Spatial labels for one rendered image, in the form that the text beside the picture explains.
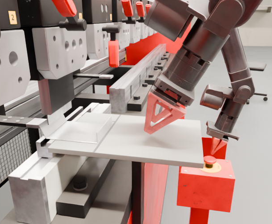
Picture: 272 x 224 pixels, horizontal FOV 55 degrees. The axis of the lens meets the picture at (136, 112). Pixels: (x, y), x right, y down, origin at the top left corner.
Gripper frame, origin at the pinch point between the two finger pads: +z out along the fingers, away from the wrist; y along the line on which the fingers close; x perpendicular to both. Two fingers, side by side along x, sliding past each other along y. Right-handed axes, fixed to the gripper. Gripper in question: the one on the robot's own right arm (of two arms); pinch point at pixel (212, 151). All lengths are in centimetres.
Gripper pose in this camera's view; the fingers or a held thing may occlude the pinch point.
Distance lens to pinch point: 92.2
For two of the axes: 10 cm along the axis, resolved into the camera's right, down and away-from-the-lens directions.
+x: -1.9, 3.3, -9.2
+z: -2.6, 8.9, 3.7
